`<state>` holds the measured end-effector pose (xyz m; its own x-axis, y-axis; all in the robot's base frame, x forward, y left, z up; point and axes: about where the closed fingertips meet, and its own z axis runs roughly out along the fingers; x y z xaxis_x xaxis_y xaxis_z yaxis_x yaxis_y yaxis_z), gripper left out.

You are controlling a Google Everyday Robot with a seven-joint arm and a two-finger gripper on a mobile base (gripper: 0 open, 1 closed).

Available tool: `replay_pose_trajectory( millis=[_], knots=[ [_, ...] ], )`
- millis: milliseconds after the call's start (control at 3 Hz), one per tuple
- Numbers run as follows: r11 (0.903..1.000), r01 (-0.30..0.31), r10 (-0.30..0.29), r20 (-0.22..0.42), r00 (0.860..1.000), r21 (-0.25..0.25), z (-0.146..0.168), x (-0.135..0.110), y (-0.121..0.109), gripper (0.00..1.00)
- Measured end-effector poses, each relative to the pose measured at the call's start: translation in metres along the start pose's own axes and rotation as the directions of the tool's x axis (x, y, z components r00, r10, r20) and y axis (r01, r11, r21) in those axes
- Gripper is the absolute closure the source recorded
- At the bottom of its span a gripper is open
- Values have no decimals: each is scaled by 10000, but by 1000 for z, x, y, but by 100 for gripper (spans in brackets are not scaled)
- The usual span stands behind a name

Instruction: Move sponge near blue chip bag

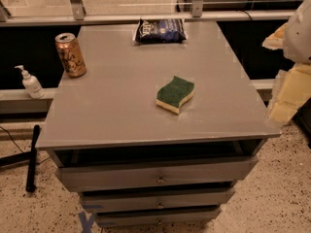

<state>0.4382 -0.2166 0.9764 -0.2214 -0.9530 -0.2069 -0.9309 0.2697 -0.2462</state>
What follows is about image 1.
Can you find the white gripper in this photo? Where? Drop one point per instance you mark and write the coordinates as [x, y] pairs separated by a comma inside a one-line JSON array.
[[299, 38]]

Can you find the green and yellow sponge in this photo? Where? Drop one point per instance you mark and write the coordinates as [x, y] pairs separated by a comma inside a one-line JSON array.
[[175, 94]]

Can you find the blue chip bag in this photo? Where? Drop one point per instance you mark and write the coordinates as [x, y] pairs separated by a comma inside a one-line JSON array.
[[160, 31]]

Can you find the grey drawer cabinet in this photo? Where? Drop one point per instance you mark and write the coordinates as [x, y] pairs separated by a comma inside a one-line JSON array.
[[109, 116]]

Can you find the middle grey drawer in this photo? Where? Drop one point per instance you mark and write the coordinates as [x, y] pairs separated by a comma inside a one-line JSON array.
[[156, 200]]

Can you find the grey drawer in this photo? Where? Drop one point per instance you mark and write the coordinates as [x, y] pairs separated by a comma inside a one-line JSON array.
[[156, 200], [108, 177], [156, 216]]

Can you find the gold drink can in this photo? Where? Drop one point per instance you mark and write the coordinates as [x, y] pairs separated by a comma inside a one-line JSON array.
[[70, 55]]

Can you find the bottom grey drawer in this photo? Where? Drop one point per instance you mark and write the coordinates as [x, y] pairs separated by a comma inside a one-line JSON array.
[[156, 216]]

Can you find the top grey drawer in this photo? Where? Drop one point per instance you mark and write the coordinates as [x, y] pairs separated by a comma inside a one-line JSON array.
[[108, 177]]

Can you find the white pump bottle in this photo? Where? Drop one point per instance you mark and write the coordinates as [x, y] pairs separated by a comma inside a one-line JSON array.
[[31, 83]]

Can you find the black stand leg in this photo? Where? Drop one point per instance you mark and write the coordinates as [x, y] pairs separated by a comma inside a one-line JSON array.
[[29, 156]]

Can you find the metal window rail frame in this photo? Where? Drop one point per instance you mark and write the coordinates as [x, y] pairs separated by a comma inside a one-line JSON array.
[[83, 12]]

